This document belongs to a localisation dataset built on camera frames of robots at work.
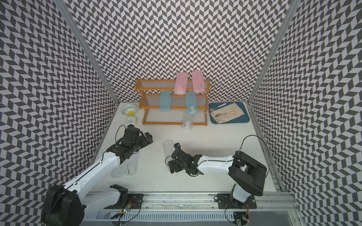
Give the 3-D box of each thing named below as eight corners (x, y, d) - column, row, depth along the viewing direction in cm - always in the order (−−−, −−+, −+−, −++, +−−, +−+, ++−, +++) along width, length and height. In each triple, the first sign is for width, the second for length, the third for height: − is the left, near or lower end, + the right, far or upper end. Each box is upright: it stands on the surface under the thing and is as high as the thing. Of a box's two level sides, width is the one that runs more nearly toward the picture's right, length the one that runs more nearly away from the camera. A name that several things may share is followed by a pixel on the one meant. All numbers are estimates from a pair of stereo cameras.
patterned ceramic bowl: (122, 113, 114) (119, 109, 110) (129, 106, 119) (128, 102, 115) (131, 118, 111) (129, 114, 107) (139, 110, 116) (137, 106, 112)
